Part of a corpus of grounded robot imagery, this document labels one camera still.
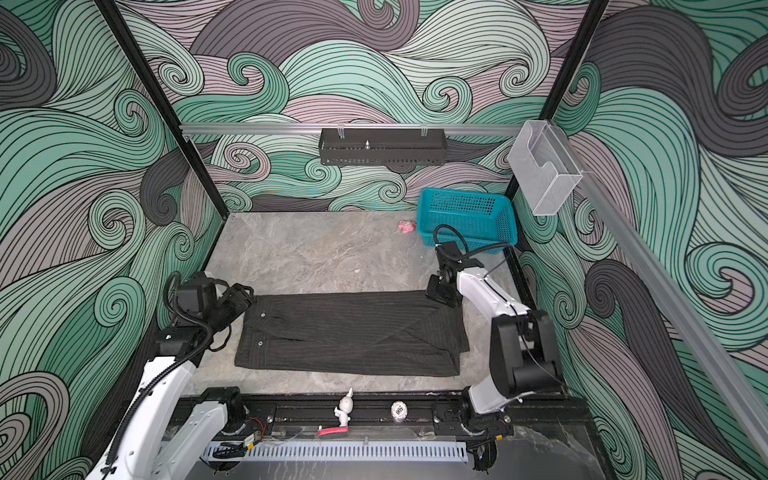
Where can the black perforated metal shelf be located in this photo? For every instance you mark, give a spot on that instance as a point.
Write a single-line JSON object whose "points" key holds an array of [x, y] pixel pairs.
{"points": [[396, 147]]}

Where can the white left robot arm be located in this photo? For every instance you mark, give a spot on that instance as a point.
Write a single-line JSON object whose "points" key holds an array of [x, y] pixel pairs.
{"points": [[136, 450]]}

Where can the dark grey pinstriped shirt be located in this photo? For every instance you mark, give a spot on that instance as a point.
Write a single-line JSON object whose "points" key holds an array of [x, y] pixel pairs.
{"points": [[394, 333]]}

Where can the teal plastic basket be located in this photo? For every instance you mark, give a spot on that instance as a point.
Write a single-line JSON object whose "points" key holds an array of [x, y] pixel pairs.
{"points": [[481, 218]]}

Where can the aluminium rail wall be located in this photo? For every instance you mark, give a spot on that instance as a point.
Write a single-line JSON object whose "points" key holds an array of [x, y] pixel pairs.
{"points": [[738, 394], [275, 128]]}

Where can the clear plastic wall holder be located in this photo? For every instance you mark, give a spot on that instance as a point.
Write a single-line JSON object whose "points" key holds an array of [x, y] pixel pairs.
{"points": [[544, 164]]}

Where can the aluminium rail right wall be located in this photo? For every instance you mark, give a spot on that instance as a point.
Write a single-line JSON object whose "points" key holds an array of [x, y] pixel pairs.
{"points": [[738, 394]]}

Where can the small pink toy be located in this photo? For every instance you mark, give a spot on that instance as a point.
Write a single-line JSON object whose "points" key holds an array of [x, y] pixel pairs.
{"points": [[407, 226]]}

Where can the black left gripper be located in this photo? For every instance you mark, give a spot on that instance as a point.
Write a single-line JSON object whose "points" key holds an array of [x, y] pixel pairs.
{"points": [[241, 299]]}

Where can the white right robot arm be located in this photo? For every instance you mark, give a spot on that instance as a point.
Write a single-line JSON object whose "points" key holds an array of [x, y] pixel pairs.
{"points": [[523, 355]]}

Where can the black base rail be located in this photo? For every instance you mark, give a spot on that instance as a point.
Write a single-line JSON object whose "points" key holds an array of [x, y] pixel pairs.
{"points": [[442, 413]]}

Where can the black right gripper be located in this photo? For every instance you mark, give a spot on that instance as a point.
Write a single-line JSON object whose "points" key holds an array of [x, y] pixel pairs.
{"points": [[432, 292]]}

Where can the white figurine on pink base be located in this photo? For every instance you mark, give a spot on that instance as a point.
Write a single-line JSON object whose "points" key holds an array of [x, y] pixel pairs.
{"points": [[342, 412]]}

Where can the aluminium rail back wall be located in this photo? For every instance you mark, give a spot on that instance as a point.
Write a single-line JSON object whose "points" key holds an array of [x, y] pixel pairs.
{"points": [[275, 128]]}

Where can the white slotted cable duct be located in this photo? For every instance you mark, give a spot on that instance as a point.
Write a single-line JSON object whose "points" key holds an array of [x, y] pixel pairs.
{"points": [[357, 451]]}

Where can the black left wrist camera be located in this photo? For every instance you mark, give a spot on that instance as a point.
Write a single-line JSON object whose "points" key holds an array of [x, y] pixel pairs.
{"points": [[196, 295]]}

